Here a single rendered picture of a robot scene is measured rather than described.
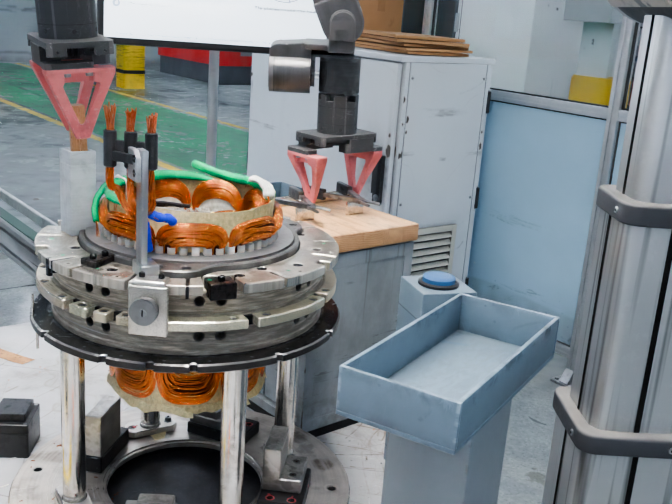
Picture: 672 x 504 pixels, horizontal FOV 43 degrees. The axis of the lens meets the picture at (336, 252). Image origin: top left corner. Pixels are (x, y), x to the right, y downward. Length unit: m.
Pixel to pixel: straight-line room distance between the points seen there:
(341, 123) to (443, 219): 2.23
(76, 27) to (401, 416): 0.49
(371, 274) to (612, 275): 0.35
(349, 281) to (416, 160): 2.11
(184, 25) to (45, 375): 0.90
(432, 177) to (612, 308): 2.39
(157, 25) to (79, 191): 1.07
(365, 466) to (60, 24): 0.64
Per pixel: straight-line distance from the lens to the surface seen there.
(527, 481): 2.75
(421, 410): 0.67
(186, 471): 1.10
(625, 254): 0.93
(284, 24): 1.97
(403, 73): 3.13
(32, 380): 1.36
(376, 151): 1.23
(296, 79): 1.18
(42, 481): 1.06
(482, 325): 0.90
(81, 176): 0.92
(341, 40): 1.15
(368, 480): 1.10
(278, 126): 3.71
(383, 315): 1.19
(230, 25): 1.96
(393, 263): 1.18
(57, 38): 0.89
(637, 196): 0.93
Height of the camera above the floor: 1.35
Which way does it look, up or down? 16 degrees down
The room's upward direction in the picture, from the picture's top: 4 degrees clockwise
